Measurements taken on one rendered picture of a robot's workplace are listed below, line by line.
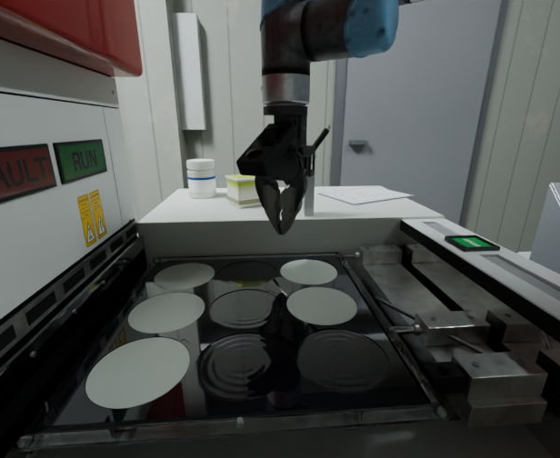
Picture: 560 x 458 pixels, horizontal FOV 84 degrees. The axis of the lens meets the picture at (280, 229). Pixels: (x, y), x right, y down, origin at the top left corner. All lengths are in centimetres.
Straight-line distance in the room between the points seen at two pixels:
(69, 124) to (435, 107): 239
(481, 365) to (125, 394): 35
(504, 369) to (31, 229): 51
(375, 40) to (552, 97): 282
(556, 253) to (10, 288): 96
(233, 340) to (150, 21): 202
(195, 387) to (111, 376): 9
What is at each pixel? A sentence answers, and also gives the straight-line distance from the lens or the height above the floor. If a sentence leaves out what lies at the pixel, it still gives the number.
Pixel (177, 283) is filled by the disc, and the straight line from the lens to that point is 54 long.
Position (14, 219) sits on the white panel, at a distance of 39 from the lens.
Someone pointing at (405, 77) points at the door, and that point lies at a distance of 252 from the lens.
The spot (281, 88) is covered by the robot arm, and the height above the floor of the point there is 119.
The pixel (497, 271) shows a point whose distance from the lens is 50.
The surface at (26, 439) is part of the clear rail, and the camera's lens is 36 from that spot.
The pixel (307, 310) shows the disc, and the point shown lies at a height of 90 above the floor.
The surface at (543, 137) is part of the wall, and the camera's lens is 323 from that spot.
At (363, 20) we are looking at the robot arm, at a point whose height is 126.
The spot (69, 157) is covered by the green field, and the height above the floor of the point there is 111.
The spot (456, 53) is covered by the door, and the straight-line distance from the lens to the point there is 271.
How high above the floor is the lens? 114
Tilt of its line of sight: 18 degrees down
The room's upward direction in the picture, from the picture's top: straight up
